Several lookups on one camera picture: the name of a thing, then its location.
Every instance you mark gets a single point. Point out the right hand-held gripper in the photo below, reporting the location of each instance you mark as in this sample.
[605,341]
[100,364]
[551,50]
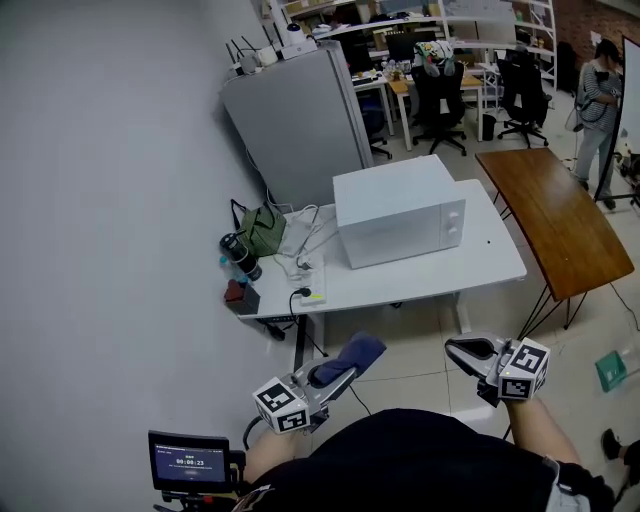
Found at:
[522,372]

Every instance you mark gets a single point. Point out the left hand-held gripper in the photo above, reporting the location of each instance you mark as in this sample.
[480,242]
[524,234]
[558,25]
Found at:
[282,407]

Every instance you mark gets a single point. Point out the blue cleaning cloth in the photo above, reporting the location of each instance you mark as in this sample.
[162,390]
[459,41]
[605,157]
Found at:
[357,350]

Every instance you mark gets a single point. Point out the white microwave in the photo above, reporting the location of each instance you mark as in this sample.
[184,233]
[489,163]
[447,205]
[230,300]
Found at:
[395,210]

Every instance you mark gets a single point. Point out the person's left forearm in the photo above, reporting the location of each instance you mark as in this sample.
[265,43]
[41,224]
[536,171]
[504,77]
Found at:
[270,452]

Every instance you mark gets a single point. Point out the person's right forearm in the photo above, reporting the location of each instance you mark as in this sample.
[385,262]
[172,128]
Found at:
[540,430]

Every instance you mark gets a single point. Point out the black power plug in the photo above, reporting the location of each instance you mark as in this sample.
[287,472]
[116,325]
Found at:
[304,291]

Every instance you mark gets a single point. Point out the white power strip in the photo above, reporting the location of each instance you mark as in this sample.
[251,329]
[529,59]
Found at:
[315,285]

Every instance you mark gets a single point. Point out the black and red box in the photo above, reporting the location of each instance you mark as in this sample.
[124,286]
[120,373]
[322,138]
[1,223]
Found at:
[245,300]

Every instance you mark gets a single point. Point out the person's black shirt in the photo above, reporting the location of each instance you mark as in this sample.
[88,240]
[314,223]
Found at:
[410,465]

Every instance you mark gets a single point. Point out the green plastic dustpan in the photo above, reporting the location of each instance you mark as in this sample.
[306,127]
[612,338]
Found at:
[612,372]

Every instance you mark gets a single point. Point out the black thermos bottle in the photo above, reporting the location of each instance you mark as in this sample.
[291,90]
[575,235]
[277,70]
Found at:
[247,262]

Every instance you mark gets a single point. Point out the white flat carton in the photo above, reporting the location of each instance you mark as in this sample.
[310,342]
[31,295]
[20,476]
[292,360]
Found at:
[295,237]

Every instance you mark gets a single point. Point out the curved wooden table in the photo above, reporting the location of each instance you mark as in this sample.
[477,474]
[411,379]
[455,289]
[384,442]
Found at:
[550,220]

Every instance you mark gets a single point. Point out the person's black shoe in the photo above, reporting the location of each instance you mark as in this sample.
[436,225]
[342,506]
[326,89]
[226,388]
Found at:
[611,442]

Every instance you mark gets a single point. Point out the clear water bottle blue cap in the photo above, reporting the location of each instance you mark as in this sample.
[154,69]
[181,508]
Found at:
[226,261]

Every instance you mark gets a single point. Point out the green striped bag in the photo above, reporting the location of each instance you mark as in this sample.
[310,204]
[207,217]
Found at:
[262,235]

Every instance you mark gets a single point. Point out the small black monitor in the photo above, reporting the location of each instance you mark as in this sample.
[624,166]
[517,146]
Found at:
[189,462]

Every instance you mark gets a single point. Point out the black trash bin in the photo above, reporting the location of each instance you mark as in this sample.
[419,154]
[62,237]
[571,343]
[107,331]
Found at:
[489,127]

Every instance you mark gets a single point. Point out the black office chair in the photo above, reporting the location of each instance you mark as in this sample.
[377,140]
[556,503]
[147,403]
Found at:
[372,115]
[440,95]
[520,85]

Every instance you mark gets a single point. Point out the wooden top office desk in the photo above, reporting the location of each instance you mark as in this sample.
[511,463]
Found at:
[400,86]

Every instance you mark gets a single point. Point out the white office desk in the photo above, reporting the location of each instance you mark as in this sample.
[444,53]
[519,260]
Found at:
[367,82]

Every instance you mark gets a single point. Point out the whiteboard on black stand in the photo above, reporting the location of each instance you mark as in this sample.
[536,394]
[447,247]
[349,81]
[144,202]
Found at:
[632,90]

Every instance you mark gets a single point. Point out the colourful patterned jacket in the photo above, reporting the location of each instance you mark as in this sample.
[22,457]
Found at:
[432,52]

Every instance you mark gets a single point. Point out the black computer monitor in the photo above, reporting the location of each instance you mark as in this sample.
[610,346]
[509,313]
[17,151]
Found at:
[405,47]

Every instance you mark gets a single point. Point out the gray router with antennas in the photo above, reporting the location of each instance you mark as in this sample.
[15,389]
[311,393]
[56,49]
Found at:
[247,65]

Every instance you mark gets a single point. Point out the cream router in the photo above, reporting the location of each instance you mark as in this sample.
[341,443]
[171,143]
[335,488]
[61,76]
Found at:
[267,56]

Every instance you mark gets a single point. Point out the white shelving unit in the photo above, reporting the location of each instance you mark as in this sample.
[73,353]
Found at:
[480,25]

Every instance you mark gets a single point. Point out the white round camera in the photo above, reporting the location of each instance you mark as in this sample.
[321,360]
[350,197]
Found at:
[295,34]

